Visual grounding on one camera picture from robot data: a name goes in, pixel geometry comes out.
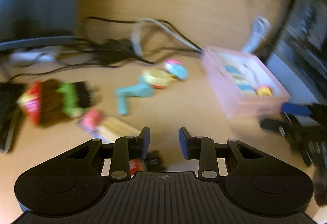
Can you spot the white power strip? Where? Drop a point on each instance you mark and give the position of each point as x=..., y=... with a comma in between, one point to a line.
x=30, y=56

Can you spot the pink blue toy ball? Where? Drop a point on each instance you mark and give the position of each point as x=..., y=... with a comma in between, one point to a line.
x=176, y=68

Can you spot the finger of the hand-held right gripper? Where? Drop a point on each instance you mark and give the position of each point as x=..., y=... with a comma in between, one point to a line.
x=272, y=124
x=295, y=109

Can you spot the brown green crochet doll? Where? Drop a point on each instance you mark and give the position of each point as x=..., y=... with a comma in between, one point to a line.
x=63, y=101

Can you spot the small red black toy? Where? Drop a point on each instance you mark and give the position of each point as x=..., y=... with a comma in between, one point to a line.
x=150, y=162

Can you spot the pink yellow striped toy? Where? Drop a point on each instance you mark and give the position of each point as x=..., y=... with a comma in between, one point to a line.
x=109, y=124

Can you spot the pink cardboard box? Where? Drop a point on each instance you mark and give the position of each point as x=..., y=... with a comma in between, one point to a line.
x=231, y=101

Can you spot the red yellow woven strawberry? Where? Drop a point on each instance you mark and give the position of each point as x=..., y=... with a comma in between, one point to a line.
x=32, y=102

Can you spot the black keyboard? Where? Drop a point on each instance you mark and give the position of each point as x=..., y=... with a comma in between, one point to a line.
x=9, y=116

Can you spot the striped blue yellow pad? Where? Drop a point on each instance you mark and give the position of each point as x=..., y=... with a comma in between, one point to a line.
x=238, y=79

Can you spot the teal plastic toy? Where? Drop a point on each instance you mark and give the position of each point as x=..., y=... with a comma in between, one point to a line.
x=132, y=93

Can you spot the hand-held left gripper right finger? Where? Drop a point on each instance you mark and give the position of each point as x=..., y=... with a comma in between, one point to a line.
x=184, y=144

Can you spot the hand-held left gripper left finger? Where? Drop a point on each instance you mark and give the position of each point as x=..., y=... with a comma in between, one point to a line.
x=145, y=138

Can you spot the small red yellow toy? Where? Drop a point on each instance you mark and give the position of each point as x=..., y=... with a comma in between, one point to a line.
x=264, y=91

